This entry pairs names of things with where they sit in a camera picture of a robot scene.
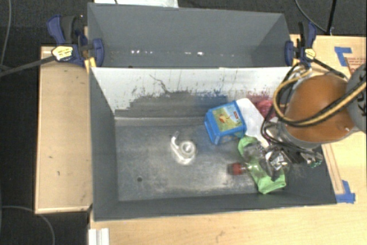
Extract pale wood board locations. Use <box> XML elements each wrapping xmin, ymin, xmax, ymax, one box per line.
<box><xmin>34</xmin><ymin>45</ymin><xmax>94</xmax><ymax>215</ymax></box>

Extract blue picture box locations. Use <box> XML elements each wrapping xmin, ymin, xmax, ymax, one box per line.
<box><xmin>204</xmin><ymin>100</ymin><xmax>248</xmax><ymax>145</ymax></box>

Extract green bottle with red cap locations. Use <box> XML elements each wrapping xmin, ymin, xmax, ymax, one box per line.
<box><xmin>228</xmin><ymin>135</ymin><xmax>288</xmax><ymax>195</ymax></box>

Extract clear tape dispenser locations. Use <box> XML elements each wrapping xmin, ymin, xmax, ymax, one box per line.
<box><xmin>169</xmin><ymin>131</ymin><xmax>198</xmax><ymax>166</ymax></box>

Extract grey metal bin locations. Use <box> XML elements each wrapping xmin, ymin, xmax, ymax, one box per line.
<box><xmin>87</xmin><ymin>2</ymin><xmax>338</xmax><ymax>221</ymax></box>

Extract pink crumpled packet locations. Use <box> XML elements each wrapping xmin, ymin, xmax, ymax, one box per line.
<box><xmin>256</xmin><ymin>98</ymin><xmax>276</xmax><ymax>122</ymax></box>

